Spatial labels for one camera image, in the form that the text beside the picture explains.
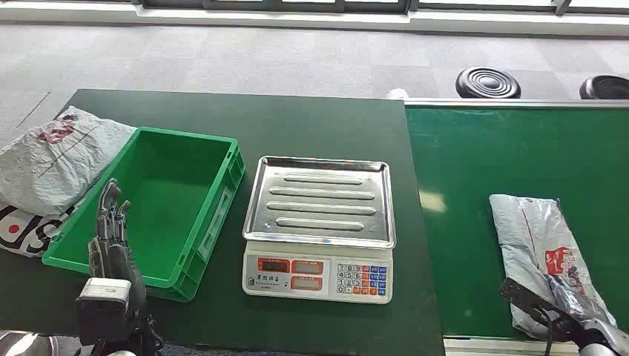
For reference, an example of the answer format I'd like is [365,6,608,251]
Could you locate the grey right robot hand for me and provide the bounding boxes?
[547,272,618,343]

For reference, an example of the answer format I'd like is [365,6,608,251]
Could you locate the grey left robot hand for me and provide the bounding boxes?
[88,177,148,315]

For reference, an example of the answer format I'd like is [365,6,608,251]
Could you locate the grey parcel bag red print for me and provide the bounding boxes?
[489,194,618,341]

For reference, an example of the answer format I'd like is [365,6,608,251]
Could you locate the white parcel bag black letters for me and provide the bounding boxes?
[0,199,81,259]

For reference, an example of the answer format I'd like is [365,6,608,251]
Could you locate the large crumpled grey parcel bag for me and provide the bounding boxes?
[0,105,137,217]

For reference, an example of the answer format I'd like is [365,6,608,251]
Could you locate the green conveyor belt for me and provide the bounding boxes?
[404,98,629,356]

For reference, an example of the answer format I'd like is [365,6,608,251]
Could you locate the green plastic crate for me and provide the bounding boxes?
[42,126,246,303]

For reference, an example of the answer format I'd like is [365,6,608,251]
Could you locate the shiny silver rounded object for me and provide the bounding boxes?
[0,330,60,356]

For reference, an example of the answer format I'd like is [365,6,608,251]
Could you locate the white electronic scale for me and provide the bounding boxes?
[241,156,397,305]

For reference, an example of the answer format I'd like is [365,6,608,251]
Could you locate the steel scale tray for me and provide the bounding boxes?
[242,156,397,250]

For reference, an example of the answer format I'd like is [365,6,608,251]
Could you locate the black round ribbed stool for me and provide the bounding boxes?
[455,66,522,99]
[579,75,629,101]

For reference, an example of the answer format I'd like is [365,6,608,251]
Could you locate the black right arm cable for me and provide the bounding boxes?
[536,306,556,356]

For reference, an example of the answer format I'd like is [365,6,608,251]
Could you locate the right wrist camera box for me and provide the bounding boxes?
[498,277,562,323]

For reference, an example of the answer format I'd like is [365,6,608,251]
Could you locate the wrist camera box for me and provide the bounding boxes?
[75,277,133,346]
[498,277,562,323]

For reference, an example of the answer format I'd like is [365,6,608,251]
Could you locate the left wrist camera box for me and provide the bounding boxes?
[75,277,133,346]

